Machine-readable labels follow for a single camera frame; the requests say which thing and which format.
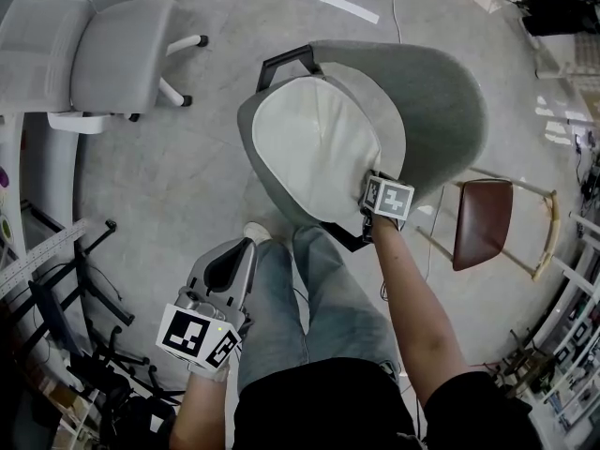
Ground person's jeans legs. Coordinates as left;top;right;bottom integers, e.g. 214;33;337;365
236;225;402;396

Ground table with checkered cloth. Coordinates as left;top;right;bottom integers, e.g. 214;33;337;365
533;30;600;127

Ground white and grey office chair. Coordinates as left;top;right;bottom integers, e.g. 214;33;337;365
0;0;210;136

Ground person's left forearm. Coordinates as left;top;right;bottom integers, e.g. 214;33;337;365
168;367;233;450

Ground person's right forearm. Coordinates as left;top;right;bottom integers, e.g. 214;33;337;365
368;216;471;408

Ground black stand with tray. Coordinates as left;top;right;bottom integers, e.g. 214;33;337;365
26;217;138;356

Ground white floor cable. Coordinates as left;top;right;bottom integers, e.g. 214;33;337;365
387;0;405;45

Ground brown seat wooden stool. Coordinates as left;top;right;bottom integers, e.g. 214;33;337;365
414;166;562;283

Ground grey-green tub armchair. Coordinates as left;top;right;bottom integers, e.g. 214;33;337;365
235;38;490;253

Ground black swivel chair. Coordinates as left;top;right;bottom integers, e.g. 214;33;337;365
64;324;185;450

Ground white cushion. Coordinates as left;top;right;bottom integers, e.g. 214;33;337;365
251;76;407;225

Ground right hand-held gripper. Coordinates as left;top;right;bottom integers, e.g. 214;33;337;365
359;170;416;243

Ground long white floor tape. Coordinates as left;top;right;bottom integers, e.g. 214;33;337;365
308;0;381;24

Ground person's black shirt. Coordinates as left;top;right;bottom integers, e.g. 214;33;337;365
231;356;546;450

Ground white frame rack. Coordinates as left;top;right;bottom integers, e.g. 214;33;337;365
504;208;600;441

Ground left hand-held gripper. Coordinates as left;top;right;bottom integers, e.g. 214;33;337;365
155;238;258;372

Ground person's white shoe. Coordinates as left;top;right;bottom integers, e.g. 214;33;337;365
243;220;274;246

